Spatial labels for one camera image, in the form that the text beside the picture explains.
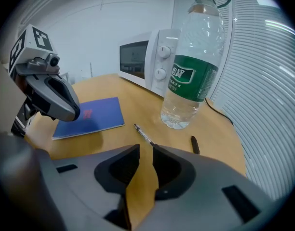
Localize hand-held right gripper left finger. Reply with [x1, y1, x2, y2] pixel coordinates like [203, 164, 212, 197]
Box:
[36, 143, 141, 231]

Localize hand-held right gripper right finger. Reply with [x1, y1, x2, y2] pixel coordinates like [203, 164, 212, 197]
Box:
[137, 144, 277, 231]

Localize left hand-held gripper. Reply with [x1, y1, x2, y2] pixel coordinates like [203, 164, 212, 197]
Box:
[9, 24, 81, 138]

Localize blue notebook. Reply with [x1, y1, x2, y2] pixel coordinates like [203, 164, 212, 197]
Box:
[52, 97, 126, 141]

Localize black marker pen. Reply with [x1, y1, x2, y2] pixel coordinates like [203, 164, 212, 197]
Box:
[190, 135, 200, 155]

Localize clear ballpoint pen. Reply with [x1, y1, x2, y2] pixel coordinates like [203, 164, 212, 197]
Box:
[134, 123, 158, 147]

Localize round wooden table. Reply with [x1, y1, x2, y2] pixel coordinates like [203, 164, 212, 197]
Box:
[24, 73, 247, 228]

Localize white microwave oven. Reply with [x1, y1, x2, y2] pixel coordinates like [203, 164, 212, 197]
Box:
[118, 28, 182, 98]

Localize white microwave knob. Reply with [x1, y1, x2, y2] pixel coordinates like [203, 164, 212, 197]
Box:
[158, 46, 172, 59]
[154, 68, 167, 81]

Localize white window blinds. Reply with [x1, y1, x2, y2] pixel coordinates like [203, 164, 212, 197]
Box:
[209, 0, 295, 202]

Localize clear water bottle green label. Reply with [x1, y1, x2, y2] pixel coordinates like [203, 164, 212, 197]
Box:
[160, 0, 226, 130]

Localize black power cable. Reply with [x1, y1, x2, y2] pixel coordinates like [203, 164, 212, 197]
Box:
[204, 98, 235, 126]

